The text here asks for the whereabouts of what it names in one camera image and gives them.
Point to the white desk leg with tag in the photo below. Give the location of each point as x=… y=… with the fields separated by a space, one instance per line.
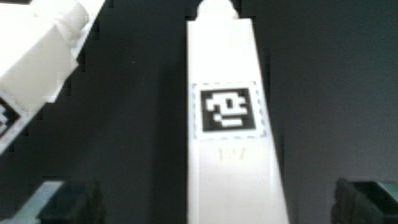
x=45 y=27

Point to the white desk leg with marker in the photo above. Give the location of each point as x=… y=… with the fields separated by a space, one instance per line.
x=235 y=194

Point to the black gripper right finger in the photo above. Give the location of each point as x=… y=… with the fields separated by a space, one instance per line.
x=365 y=202

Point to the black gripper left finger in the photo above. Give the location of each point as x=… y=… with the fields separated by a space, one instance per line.
x=65 y=203

